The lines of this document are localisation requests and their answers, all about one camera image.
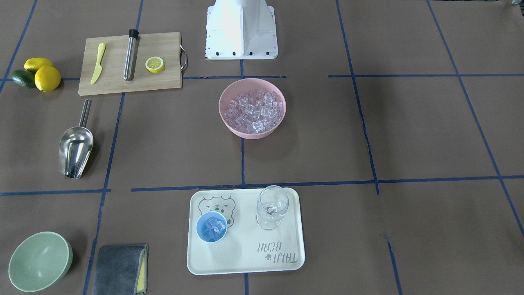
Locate steel muddler rod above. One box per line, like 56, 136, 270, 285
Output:
123, 29, 139, 82

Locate grey folded cloth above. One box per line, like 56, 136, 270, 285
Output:
92, 243, 149, 295

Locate yellow plastic knife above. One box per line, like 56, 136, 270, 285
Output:
90, 43, 106, 85

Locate cream bear tray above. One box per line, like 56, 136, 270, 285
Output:
187, 187, 306, 276

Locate steel ice scoop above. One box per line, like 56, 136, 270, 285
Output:
59, 99, 94, 179

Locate yellow lemon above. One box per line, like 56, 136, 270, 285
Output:
24, 57, 54, 73
34, 66, 61, 92

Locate pink bowl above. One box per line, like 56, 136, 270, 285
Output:
218, 78, 287, 139

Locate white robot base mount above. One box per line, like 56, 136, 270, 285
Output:
205, 0, 279, 60

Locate clear wine glass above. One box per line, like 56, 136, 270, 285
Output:
256, 185, 289, 230

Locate green bowl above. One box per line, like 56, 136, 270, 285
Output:
8, 231, 73, 293

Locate blue plastic cup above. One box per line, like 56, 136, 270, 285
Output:
195, 211, 228, 243

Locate lemon half slice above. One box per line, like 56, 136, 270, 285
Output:
145, 56, 165, 74

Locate green lime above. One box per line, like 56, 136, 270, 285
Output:
11, 69, 36, 89

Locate wooden cutting board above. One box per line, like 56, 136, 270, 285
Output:
78, 32, 183, 96

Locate pile of clear ice cubes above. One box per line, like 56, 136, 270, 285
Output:
220, 89, 285, 136

